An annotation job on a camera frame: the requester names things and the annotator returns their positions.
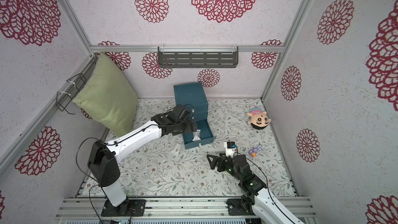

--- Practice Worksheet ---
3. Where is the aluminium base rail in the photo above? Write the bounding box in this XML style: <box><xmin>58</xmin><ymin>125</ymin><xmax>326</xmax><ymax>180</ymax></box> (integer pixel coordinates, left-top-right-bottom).
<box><xmin>55</xmin><ymin>197</ymin><xmax>317</xmax><ymax>220</ymax></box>

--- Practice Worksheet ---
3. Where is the purple toy figure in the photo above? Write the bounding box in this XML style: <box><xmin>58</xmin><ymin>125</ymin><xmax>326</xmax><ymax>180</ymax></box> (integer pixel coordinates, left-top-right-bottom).
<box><xmin>248</xmin><ymin>145</ymin><xmax>263</xmax><ymax>157</ymax></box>

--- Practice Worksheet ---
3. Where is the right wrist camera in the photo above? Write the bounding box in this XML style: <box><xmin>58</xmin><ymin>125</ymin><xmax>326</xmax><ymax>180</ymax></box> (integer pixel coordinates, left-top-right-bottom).
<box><xmin>224</xmin><ymin>142</ymin><xmax>238</xmax><ymax>158</ymax></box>

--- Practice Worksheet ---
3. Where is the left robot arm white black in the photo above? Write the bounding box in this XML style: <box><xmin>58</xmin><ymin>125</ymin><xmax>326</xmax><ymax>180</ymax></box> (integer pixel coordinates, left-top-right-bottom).
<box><xmin>88</xmin><ymin>105</ymin><xmax>198</xmax><ymax>217</ymax></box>

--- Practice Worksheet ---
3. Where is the teal drawer cabinet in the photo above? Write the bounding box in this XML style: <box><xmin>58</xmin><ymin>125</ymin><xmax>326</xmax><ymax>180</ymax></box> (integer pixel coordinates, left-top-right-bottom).
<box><xmin>174</xmin><ymin>83</ymin><xmax>208</xmax><ymax>120</ymax></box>

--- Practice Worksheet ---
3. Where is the black wire wall rack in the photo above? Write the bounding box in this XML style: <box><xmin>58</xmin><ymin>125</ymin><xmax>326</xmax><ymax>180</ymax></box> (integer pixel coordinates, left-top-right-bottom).
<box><xmin>55</xmin><ymin>73</ymin><xmax>87</xmax><ymax>115</ymax></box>

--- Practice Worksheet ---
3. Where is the grey wall shelf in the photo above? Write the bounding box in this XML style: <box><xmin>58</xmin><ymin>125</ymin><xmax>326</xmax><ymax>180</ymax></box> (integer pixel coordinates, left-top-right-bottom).
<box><xmin>157</xmin><ymin>46</ymin><xmax>238</xmax><ymax>68</ymax></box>

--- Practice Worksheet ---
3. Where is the teal bottom drawer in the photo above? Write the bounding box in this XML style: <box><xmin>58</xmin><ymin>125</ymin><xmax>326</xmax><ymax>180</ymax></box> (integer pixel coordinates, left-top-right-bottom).
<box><xmin>182</xmin><ymin>119</ymin><xmax>215</xmax><ymax>149</ymax></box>

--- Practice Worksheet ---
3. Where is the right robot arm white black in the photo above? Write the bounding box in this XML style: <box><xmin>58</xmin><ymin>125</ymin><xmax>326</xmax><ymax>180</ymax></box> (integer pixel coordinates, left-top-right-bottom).
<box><xmin>206</xmin><ymin>153</ymin><xmax>302</xmax><ymax>224</ymax></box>

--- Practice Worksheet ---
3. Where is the green pillow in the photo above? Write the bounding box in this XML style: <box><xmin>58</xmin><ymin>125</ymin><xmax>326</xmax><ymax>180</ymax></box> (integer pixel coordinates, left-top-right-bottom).
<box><xmin>73</xmin><ymin>53</ymin><xmax>138</xmax><ymax>137</ymax></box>

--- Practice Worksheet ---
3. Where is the white cookie packet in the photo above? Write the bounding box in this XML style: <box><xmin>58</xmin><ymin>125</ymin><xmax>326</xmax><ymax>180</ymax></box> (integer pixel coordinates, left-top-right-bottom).
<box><xmin>170</xmin><ymin>144</ymin><xmax>181</xmax><ymax>157</ymax></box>
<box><xmin>192</xmin><ymin>129</ymin><xmax>201</xmax><ymax>142</ymax></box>

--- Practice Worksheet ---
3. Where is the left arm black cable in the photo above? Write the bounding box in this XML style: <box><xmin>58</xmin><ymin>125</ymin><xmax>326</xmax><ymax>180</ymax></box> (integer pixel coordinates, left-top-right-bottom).
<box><xmin>75</xmin><ymin>104</ymin><xmax>195</xmax><ymax>224</ymax></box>

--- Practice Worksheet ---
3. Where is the cartoon boy plush head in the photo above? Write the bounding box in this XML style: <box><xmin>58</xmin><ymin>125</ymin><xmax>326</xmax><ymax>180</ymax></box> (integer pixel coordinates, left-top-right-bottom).
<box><xmin>247</xmin><ymin>106</ymin><xmax>272</xmax><ymax>130</ymax></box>

